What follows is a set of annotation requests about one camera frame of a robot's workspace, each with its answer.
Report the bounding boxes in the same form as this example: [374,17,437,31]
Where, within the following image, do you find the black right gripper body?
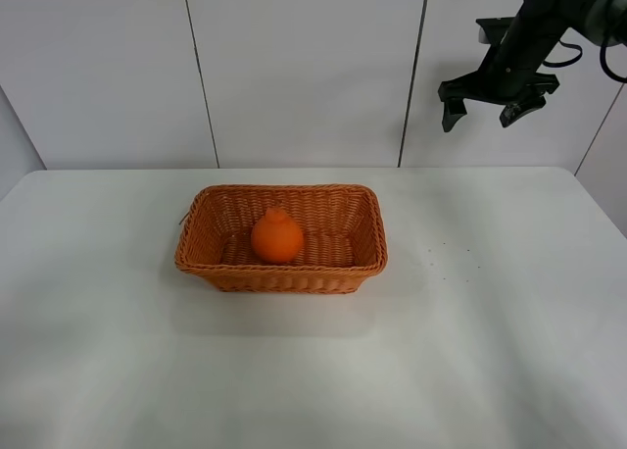
[438,16,559,103]

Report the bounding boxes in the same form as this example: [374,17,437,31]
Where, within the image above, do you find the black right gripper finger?
[500,86,546,127]
[442,98,467,132]

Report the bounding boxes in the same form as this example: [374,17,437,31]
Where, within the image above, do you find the orange with stem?
[251,207,305,264]

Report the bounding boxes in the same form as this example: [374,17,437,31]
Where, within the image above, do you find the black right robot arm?
[438,0,626,132]

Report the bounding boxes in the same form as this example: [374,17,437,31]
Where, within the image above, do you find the orange woven wicker basket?
[174,184,387,294]

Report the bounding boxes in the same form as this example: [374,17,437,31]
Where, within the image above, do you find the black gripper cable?
[541,26,627,83]

